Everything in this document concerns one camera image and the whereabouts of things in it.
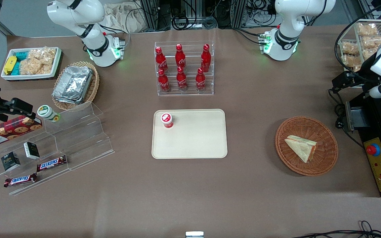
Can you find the aluminium frame with cables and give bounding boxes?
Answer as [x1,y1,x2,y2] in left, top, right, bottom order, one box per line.
[134,0,278,32]

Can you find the bagged fried snack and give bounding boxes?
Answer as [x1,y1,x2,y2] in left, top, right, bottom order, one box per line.
[341,41,360,55]
[341,54,360,67]
[356,22,379,36]
[362,35,381,51]

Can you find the clear acrylic bottle rack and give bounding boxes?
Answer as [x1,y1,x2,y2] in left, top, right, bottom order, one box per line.
[154,41,215,97]

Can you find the stacked aluminium foil containers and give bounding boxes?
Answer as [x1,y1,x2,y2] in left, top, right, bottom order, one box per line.
[52,65,94,105]

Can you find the beige crumpled cloth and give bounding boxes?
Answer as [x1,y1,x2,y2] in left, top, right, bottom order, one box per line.
[104,3,152,34]

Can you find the grey metal plate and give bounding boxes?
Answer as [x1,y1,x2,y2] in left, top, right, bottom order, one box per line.
[345,100,370,132]

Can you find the black floor cable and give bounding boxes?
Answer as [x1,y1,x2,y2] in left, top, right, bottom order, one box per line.
[291,220,381,238]

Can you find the teal snack packets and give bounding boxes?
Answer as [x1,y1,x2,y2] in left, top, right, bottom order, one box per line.
[11,51,29,75]

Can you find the red emergency stop button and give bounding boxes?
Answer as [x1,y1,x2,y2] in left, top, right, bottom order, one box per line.
[366,144,381,157]

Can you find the yellow snack packet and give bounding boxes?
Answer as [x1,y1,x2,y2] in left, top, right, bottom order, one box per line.
[3,56,18,75]

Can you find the clear acrylic stepped stand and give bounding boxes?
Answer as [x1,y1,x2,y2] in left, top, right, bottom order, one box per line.
[0,102,115,196]

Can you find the beige plastic tray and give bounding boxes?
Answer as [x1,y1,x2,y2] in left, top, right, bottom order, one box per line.
[151,109,228,159]

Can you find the red lid yogurt cup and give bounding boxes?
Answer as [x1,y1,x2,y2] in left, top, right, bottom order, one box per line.
[160,113,174,129]

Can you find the small black carton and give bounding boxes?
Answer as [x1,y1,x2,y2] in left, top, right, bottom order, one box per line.
[1,152,21,172]
[23,142,41,160]

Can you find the green lid cup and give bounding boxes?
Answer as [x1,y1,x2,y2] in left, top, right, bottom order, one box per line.
[37,105,61,123]

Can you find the oval light wicker basket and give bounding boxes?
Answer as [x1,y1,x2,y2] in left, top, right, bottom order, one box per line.
[51,61,100,111]

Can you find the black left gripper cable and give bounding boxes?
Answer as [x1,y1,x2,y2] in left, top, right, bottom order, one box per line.
[334,5,381,84]

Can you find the red cola bottle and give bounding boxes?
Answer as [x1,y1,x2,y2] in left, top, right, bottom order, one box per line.
[155,47,168,73]
[195,68,206,92]
[157,69,170,93]
[175,44,186,70]
[200,44,211,73]
[176,66,188,92]

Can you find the red tartan cookie box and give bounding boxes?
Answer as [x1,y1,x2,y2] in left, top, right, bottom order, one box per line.
[0,115,43,148]

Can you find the Snickers chocolate bar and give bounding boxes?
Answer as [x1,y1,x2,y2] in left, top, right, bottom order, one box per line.
[3,173,38,188]
[36,155,68,172]

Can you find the black power cable with plug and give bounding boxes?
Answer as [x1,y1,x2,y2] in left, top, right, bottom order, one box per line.
[328,88,365,149]

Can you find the white rectangular bin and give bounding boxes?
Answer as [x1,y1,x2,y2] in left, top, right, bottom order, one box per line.
[1,47,62,81]

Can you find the bagged rice crackers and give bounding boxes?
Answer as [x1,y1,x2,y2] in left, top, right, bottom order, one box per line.
[19,47,58,75]

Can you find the triangular sandwich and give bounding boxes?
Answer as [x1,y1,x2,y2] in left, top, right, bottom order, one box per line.
[284,135,318,164]

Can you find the round brown wicker basket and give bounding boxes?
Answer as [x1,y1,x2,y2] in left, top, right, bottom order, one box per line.
[275,116,339,177]

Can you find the black machine housing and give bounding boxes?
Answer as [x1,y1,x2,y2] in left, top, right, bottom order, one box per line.
[345,93,381,198]

